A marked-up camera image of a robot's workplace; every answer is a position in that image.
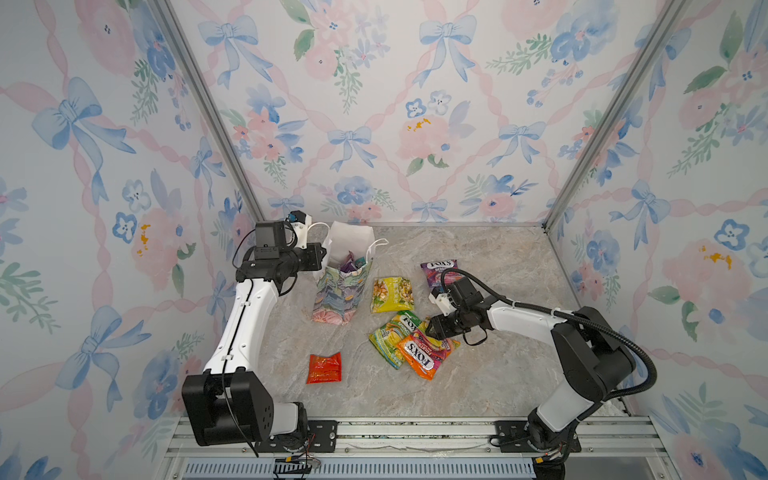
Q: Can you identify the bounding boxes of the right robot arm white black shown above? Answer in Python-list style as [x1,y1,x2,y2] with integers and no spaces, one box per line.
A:
[427,277,636,452]

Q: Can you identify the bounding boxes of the purple candy bag back side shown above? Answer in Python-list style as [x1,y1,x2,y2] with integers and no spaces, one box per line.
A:
[339,251,357,273]

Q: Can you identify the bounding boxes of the yellow candy bag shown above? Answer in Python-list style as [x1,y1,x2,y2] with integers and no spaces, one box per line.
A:
[371,277,415,313]

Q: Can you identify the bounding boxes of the orange Fox's candy bag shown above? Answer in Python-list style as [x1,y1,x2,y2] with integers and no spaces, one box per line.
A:
[397,321,460,381]

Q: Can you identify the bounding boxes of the green lemon candy bag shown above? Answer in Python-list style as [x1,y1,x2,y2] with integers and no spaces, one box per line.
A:
[369,310,423,369]

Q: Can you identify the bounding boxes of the left aluminium corner post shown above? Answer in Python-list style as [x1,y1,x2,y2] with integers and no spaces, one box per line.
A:
[148,0,265,221]

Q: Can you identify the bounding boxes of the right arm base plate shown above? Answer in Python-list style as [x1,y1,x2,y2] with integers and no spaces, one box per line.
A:
[489,420,582,454]

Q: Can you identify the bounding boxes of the black corrugated cable conduit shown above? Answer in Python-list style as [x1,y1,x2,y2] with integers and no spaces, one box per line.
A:
[439,268,659,403]

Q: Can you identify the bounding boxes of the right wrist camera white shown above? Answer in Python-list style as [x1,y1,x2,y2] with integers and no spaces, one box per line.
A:
[429,288,456,316]

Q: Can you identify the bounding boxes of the purple berries candy bag upper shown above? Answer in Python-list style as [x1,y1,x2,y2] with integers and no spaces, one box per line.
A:
[420,259,461,293]

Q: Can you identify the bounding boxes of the floral paper gift bag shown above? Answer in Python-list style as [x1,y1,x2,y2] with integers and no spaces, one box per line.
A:
[311,222,389,325]

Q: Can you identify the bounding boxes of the aluminium corner post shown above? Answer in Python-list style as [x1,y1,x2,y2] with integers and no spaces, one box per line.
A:
[148,0,265,221]
[542,0,690,234]

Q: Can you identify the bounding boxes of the small red snack packet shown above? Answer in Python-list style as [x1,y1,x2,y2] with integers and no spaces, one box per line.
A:
[306,352,343,384]

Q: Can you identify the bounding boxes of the right aluminium corner post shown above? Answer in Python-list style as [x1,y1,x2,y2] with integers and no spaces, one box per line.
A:
[542,0,690,234]

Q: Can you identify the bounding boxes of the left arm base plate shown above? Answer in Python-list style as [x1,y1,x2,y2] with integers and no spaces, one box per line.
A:
[255,420,339,454]

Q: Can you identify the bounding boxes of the aluminium mounting rail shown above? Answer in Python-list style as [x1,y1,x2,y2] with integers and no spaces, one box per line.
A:
[161,413,667,460]

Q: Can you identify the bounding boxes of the black connector with wires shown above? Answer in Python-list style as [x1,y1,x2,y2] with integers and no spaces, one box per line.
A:
[272,453,322,479]

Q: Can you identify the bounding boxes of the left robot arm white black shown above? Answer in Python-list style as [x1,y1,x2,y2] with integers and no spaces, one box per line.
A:
[181,242,326,452]

